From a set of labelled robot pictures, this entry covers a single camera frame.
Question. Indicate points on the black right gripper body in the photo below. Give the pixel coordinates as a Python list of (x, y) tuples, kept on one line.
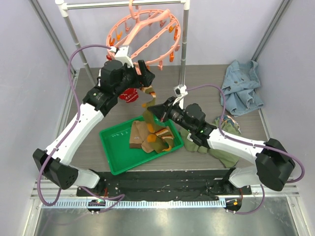
[(166, 110)]

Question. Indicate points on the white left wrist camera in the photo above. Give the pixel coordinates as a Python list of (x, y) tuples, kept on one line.
[(123, 55)]

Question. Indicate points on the pink round clip hanger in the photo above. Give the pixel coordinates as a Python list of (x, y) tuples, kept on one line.
[(150, 34)]

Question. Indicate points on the olive green t-shirt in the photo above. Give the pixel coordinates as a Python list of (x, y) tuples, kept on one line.
[(229, 160)]

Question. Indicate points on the light blue denim shirt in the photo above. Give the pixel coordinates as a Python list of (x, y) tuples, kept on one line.
[(239, 85)]

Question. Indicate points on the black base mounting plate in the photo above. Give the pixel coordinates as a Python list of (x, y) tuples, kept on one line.
[(164, 186)]

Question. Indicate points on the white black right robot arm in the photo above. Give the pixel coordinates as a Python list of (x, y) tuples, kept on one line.
[(271, 166)]

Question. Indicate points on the green plastic tray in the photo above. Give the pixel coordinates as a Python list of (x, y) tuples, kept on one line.
[(120, 157)]

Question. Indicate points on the tan ribbed sock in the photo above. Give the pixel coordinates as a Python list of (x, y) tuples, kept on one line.
[(138, 133), (147, 146)]

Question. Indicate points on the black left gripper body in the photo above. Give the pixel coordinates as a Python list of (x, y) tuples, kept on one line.
[(140, 80)]

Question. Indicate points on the white metal clothes rack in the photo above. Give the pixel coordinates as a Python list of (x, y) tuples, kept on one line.
[(64, 8)]

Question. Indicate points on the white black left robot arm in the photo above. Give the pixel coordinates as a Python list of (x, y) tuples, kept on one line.
[(54, 161)]

